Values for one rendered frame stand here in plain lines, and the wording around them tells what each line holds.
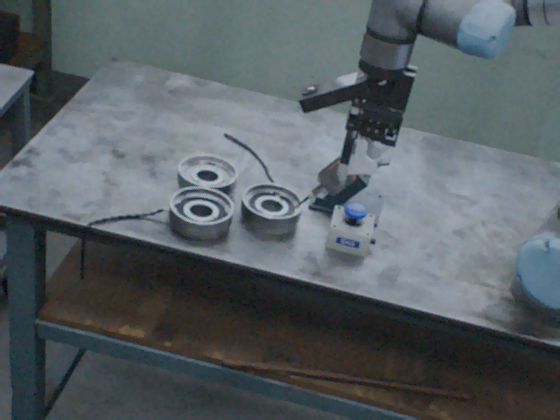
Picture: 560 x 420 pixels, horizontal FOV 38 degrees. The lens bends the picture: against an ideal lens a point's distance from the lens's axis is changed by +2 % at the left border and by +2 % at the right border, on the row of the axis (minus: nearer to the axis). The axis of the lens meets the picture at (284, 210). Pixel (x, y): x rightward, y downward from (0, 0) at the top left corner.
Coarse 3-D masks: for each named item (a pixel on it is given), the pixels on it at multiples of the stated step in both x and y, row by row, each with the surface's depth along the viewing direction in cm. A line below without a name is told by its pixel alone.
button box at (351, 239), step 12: (336, 216) 135; (348, 216) 135; (372, 216) 137; (336, 228) 132; (348, 228) 133; (360, 228) 134; (372, 228) 134; (336, 240) 133; (348, 240) 133; (360, 240) 133; (372, 240) 136; (348, 252) 134; (360, 252) 134
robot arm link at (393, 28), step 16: (384, 0) 111; (400, 0) 110; (416, 0) 109; (368, 16) 115; (384, 16) 112; (400, 16) 111; (416, 16) 109; (368, 32) 115; (384, 32) 113; (400, 32) 113; (416, 32) 112
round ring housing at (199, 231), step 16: (176, 192) 134; (192, 192) 136; (208, 192) 137; (192, 208) 134; (208, 208) 135; (176, 224) 130; (192, 224) 128; (208, 224) 128; (224, 224) 130; (208, 240) 131
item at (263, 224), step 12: (252, 192) 140; (288, 192) 141; (264, 204) 139; (276, 204) 140; (252, 216) 134; (264, 216) 133; (288, 216) 134; (300, 216) 137; (252, 228) 136; (264, 228) 134; (276, 228) 134; (288, 228) 135
